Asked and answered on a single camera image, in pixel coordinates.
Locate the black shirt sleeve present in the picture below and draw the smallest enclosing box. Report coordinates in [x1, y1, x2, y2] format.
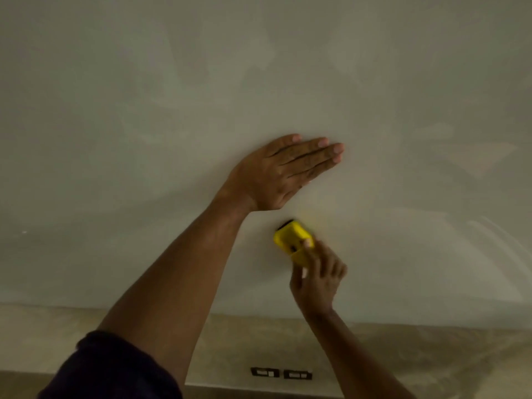
[37, 330, 183, 399]

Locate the person's left hand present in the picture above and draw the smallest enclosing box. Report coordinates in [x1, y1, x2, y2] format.
[220, 134, 346, 212]

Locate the person's right forearm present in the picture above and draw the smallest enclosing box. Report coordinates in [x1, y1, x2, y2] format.
[303, 309, 416, 399]

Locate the white glossy whiteboard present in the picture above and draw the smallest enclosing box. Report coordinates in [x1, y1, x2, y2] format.
[0, 0, 532, 331]

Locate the person's right hand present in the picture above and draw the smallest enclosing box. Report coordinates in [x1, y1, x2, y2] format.
[289, 238, 348, 316]

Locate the yellow whiteboard eraser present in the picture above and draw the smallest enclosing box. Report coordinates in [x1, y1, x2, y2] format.
[273, 219, 316, 269]

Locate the person's left forearm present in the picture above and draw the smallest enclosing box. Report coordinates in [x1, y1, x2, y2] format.
[98, 191, 257, 395]

